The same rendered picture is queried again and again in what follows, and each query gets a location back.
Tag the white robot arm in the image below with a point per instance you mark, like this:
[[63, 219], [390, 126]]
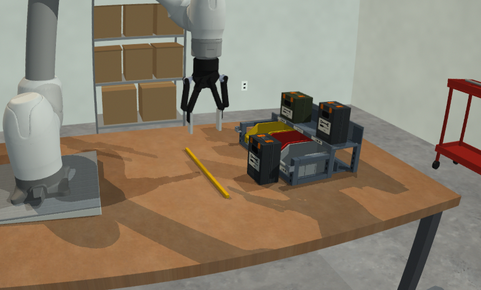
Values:
[[29, 123]]

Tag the grey open bin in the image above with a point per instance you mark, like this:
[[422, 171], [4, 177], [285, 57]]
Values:
[[303, 149]]

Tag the yellow long thin bar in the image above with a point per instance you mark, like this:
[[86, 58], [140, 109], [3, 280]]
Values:
[[214, 181]]

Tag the yellow open bin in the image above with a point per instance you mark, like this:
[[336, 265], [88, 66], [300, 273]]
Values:
[[272, 127]]

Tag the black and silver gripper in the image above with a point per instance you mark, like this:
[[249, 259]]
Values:
[[202, 80]]

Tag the grey metal shelf rack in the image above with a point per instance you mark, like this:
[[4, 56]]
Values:
[[354, 139]]

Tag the red bin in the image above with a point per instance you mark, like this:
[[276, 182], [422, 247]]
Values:
[[290, 137]]

